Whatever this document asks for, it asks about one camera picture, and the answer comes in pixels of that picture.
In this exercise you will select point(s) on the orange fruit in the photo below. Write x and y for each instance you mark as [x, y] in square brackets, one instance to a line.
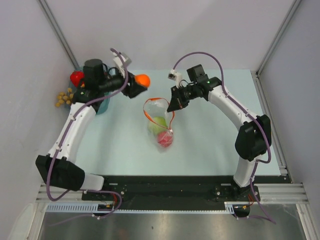
[143, 80]

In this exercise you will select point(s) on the aluminium rail frame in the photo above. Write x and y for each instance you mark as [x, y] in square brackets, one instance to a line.
[276, 193]

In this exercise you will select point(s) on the clear zip top bag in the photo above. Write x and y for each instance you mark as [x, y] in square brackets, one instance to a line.
[154, 107]

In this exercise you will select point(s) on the right corner aluminium post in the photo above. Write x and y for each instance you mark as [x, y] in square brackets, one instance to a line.
[278, 36]

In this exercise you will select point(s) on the red apple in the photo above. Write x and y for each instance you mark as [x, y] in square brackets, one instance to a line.
[165, 139]

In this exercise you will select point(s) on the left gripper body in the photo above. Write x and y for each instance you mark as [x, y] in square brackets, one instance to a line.
[127, 89]

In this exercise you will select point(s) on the corner aluminium post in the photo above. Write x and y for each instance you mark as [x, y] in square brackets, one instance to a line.
[278, 36]
[48, 13]

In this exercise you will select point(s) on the red bell pepper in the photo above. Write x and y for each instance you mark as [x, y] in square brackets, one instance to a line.
[76, 77]

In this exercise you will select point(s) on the yellow grape bunch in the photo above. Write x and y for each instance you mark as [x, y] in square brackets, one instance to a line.
[65, 99]

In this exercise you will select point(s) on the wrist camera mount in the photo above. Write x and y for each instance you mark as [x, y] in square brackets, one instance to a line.
[121, 61]
[176, 76]

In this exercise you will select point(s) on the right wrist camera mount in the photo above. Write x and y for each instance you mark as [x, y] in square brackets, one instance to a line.
[176, 76]

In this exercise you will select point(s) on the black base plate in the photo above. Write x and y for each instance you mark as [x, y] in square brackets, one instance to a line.
[171, 193]

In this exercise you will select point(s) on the teal plastic basket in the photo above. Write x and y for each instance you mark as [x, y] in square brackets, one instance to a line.
[103, 106]

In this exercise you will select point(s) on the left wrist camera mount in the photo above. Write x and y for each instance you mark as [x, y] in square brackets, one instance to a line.
[121, 61]

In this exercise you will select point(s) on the white cable duct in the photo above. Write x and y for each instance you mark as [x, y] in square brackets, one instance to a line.
[96, 208]

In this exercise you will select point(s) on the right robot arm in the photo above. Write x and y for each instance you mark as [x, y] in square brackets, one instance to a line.
[254, 131]

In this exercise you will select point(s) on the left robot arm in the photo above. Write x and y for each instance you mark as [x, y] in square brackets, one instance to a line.
[58, 167]

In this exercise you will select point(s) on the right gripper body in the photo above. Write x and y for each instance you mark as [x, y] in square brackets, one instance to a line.
[185, 95]

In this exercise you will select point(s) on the green cabbage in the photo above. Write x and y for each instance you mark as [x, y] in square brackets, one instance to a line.
[157, 126]

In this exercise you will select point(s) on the left corner aluminium post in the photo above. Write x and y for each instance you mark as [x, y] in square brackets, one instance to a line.
[48, 13]

